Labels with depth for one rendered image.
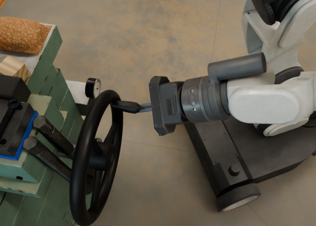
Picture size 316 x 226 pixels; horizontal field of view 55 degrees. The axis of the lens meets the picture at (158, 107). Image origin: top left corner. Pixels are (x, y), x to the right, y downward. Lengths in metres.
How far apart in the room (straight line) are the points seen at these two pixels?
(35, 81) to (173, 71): 1.18
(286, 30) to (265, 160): 0.78
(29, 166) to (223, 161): 0.92
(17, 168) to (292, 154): 1.18
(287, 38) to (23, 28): 0.61
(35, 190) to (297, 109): 0.47
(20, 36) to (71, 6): 1.51
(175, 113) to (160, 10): 1.59
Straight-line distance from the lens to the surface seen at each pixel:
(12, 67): 0.70
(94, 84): 0.92
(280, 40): 0.80
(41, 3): 2.34
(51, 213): 0.99
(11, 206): 0.77
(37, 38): 0.76
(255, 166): 1.41
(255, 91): 0.51
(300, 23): 0.78
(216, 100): 0.55
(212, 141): 1.38
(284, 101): 0.51
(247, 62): 0.53
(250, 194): 1.33
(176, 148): 1.56
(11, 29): 0.77
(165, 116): 0.61
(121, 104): 0.64
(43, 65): 0.76
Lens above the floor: 1.43
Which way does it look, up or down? 60 degrees down
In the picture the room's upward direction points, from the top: straight up
